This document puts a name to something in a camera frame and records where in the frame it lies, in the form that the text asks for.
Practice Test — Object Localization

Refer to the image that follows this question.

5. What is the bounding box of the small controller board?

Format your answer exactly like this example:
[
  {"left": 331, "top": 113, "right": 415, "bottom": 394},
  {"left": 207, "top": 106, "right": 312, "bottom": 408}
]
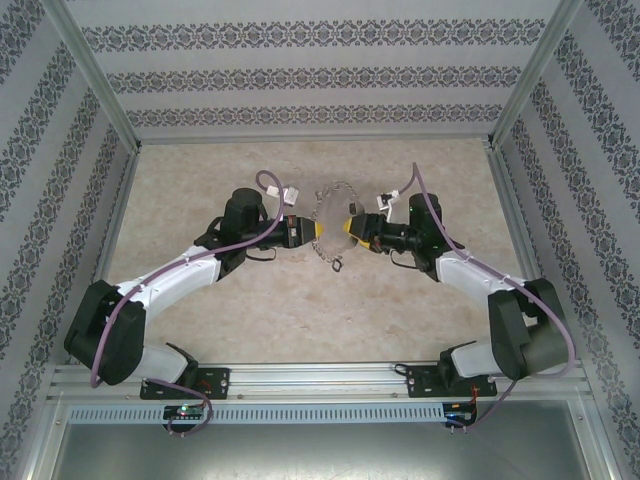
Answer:
[
  {"left": 444, "top": 402, "right": 480, "bottom": 425},
  {"left": 163, "top": 404, "right": 206, "bottom": 422}
]

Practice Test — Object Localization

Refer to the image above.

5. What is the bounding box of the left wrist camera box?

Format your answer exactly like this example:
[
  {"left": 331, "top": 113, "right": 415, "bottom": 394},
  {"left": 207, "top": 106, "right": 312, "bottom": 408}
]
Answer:
[{"left": 267, "top": 183, "right": 301, "bottom": 207}]

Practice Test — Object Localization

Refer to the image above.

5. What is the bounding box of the slotted grey cable duct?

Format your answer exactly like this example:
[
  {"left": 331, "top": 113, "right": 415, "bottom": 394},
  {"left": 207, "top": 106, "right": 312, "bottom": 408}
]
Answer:
[{"left": 67, "top": 402, "right": 447, "bottom": 425}]

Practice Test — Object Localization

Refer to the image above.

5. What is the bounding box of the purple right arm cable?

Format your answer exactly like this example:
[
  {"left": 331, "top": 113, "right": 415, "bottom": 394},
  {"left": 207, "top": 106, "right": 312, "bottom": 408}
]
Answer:
[{"left": 397, "top": 162, "right": 576, "bottom": 432}]

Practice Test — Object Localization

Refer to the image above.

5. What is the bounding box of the aluminium rear rail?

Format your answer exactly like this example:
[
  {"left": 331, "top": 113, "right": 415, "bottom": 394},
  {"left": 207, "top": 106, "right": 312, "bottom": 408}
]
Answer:
[{"left": 134, "top": 133, "right": 494, "bottom": 147}]

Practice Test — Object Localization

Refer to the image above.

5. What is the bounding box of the clear bag with chain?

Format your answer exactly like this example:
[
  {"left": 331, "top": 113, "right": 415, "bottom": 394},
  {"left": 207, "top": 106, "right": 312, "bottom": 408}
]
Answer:
[{"left": 309, "top": 180, "right": 365, "bottom": 274}]

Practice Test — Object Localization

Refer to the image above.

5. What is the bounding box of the grey metal sheet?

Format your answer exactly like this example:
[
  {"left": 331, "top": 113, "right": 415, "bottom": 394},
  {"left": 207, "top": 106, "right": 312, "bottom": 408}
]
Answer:
[{"left": 49, "top": 399, "right": 609, "bottom": 480}]

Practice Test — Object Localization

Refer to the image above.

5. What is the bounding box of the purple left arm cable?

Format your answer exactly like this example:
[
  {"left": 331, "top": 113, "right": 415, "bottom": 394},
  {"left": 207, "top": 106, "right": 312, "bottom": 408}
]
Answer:
[{"left": 90, "top": 170, "right": 284, "bottom": 435}]

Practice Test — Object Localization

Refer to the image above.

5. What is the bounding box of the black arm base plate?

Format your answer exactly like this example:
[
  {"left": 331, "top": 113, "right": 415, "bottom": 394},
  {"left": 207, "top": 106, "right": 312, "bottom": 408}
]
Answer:
[
  {"left": 406, "top": 364, "right": 499, "bottom": 399},
  {"left": 139, "top": 367, "right": 232, "bottom": 401}
]

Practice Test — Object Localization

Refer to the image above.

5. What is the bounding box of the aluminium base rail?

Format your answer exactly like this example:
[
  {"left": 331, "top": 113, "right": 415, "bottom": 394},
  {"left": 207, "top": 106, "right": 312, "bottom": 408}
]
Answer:
[{"left": 47, "top": 360, "right": 587, "bottom": 401}]

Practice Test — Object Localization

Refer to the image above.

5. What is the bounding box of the aluminium frame post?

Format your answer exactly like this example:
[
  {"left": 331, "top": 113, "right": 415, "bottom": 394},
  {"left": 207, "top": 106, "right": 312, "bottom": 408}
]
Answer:
[
  {"left": 487, "top": 0, "right": 585, "bottom": 150},
  {"left": 38, "top": 0, "right": 142, "bottom": 151}
]

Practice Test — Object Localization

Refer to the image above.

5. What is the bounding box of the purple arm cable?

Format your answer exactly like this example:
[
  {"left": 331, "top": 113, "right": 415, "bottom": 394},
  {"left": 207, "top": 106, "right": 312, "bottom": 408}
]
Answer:
[
  {"left": 397, "top": 162, "right": 576, "bottom": 432},
  {"left": 90, "top": 170, "right": 284, "bottom": 435}
]

